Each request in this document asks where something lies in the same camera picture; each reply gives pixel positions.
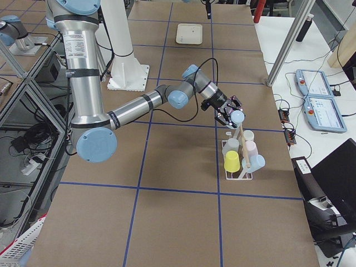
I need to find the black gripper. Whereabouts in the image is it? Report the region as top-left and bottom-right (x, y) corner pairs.
(201, 94), (243, 128)
(201, 0), (216, 19)

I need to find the blue plastic cup front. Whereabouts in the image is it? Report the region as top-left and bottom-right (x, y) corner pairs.
(230, 110), (245, 128)

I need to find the pale green plastic cup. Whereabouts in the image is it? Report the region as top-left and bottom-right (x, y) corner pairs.
(243, 130), (255, 141)

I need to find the grey plastic cup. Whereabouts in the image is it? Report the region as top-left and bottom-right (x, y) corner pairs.
(222, 138), (240, 156)

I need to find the pink plastic cup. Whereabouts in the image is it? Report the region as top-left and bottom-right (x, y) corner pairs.
(245, 141), (258, 157)

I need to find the yellow plastic cup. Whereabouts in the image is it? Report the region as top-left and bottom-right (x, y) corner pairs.
(224, 150), (240, 173)

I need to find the light blue plastic cup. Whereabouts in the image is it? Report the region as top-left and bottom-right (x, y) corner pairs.
(241, 155), (265, 173)

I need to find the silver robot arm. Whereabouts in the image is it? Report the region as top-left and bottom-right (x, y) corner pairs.
(47, 1), (245, 163)

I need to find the cream tray with bear drawing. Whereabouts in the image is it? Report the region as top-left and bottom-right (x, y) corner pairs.
(176, 23), (203, 45)

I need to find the red cylinder object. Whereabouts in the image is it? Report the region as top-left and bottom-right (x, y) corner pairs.
(254, 0), (266, 24)

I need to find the far blue teach pendant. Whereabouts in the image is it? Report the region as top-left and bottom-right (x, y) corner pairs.
(295, 69), (333, 97)

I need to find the blue teach pendant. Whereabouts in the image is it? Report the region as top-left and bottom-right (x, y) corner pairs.
(295, 69), (333, 97)
(303, 96), (347, 133)

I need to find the near blue teach pendant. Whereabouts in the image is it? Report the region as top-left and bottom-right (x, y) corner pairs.
(303, 96), (347, 133)

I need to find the black bottle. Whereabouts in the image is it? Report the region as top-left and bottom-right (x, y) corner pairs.
(296, 13), (314, 42)

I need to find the black laptop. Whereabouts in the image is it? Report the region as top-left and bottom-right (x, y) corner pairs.
(292, 138), (355, 258)

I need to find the white wire cup rack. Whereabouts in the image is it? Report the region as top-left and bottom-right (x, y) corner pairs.
(221, 124), (253, 181)

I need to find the grey aluminium frame post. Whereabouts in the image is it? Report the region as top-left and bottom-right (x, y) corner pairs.
(266, 0), (315, 87)

